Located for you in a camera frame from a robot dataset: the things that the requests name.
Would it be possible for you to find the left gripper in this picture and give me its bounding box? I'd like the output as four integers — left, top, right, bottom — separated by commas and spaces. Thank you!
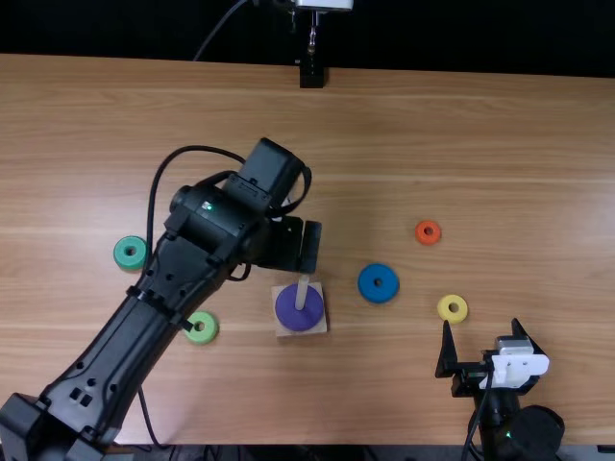
257, 215, 324, 275

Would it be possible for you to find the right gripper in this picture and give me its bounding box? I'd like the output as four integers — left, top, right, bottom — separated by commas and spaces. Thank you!
434, 317, 545, 399

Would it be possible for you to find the purple ring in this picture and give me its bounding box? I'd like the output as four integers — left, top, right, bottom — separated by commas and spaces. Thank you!
274, 282, 325, 333

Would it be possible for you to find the wooden peg base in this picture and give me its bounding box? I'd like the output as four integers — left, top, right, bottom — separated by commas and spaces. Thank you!
270, 273, 330, 340

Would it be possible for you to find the black clamp stand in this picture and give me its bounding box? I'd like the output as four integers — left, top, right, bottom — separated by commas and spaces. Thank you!
291, 8, 329, 90

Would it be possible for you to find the white mounted device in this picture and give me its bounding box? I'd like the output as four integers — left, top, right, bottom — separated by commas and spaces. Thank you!
294, 0, 356, 12

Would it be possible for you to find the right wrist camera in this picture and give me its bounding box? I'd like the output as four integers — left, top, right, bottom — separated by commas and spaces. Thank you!
480, 335, 551, 389

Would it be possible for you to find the yellow ring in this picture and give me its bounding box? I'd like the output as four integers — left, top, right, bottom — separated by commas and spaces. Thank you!
436, 294, 470, 323

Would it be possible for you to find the black cable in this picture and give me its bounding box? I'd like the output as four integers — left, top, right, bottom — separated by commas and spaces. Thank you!
145, 145, 247, 278
271, 161, 314, 215
459, 357, 496, 461
137, 387, 167, 450

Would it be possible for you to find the dark blue ring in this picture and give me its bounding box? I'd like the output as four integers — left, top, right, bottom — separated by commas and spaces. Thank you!
357, 262, 401, 304

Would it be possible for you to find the orange ring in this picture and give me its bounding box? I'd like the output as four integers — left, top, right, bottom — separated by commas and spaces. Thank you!
414, 220, 443, 246

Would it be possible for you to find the light green ring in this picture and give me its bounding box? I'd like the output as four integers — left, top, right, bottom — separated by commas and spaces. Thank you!
184, 310, 221, 346

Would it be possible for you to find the dark green ring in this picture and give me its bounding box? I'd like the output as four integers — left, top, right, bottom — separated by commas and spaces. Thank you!
112, 235, 148, 271

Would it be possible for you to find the grey cable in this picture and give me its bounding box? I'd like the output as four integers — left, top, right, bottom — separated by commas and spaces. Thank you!
190, 0, 254, 62

